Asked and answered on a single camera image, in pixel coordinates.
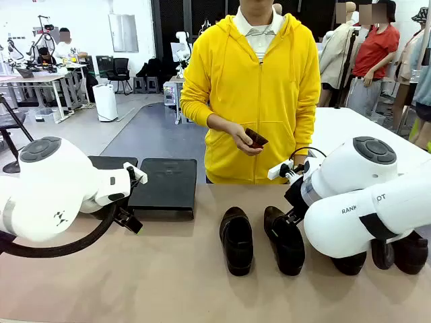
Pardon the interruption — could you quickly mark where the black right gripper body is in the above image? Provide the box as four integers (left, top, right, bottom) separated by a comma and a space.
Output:
284, 174, 306, 216

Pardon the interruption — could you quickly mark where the dark phone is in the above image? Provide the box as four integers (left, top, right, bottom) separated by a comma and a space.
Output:
244, 127, 269, 149

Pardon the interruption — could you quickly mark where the person's left forearm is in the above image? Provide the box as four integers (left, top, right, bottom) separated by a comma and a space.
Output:
293, 97, 322, 159

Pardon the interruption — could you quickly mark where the person's right forearm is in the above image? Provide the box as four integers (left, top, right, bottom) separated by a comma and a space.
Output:
180, 96, 238, 139

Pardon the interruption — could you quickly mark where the black round-base stand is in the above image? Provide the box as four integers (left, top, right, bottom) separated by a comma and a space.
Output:
0, 92, 34, 175

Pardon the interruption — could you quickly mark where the person's right hand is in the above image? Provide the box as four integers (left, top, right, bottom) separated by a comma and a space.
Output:
231, 122, 267, 157

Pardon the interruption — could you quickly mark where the white table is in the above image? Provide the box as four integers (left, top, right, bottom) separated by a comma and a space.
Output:
304, 106, 431, 176

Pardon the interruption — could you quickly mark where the person in yellow hoodie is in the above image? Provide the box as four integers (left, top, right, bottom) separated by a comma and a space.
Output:
180, 0, 322, 185

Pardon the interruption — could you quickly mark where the white air purifier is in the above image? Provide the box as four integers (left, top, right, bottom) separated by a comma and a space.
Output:
92, 83, 119, 123

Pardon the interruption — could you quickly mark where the computer tower with lights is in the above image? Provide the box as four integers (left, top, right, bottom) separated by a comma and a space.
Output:
162, 81, 185, 108

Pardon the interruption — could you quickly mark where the clear storage bin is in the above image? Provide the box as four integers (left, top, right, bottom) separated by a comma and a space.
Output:
26, 107, 57, 124

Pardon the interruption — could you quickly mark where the mannequin in beige coat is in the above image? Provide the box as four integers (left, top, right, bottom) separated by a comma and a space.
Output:
318, 1, 360, 108

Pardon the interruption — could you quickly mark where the black office chair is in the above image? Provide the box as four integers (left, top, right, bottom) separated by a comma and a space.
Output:
106, 57, 133, 96

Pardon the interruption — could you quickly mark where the black bag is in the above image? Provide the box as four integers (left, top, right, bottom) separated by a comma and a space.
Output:
135, 57, 163, 79

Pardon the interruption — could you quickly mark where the mannequin in red shirt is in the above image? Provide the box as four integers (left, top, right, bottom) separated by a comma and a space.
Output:
348, 0, 401, 117

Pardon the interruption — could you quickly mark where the white work desk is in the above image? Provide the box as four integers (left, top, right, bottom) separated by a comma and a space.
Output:
0, 63, 89, 122

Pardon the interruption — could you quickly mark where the seated person in white shirt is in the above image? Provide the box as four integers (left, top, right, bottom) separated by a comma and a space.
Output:
53, 28, 84, 67

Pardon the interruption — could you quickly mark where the seated person in black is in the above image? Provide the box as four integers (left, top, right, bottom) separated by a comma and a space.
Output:
36, 46, 57, 65

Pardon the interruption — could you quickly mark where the small white background robot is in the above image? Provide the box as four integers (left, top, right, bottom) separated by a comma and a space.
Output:
174, 30, 193, 80

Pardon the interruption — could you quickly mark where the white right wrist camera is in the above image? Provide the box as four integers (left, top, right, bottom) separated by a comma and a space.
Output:
268, 159, 294, 180

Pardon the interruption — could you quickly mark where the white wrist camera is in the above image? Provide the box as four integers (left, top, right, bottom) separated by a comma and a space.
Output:
268, 159, 294, 180
123, 161, 148, 184

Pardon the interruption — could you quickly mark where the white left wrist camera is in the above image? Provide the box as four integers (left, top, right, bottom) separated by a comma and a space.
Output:
123, 161, 148, 184

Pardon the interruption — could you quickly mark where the thin black camera cable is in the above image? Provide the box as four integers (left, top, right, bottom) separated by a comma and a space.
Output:
290, 147, 327, 169

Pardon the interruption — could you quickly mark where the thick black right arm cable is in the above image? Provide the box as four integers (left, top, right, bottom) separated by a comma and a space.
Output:
370, 238, 395, 271

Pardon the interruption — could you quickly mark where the grey wall panel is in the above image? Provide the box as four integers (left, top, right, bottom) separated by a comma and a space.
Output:
108, 13, 139, 53

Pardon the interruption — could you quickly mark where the background robot with cables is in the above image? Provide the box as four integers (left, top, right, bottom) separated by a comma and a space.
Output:
28, 15, 58, 58

